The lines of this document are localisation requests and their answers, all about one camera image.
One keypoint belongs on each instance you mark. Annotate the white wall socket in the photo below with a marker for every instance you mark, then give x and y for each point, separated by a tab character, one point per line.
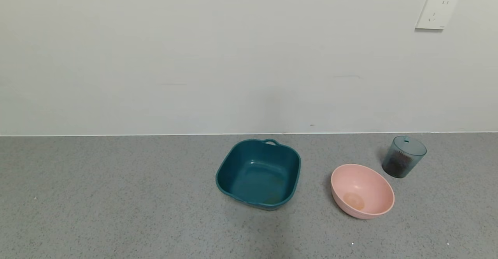
437	12

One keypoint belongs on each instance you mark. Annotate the pink round bowl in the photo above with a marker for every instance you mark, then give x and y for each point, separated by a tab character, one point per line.
362	193

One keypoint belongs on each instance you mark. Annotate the translucent blue-grey ribbed cup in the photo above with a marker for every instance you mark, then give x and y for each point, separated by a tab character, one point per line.
406	150

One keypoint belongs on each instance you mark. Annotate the teal square plastic basin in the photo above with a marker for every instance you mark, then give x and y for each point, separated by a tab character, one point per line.
253	173

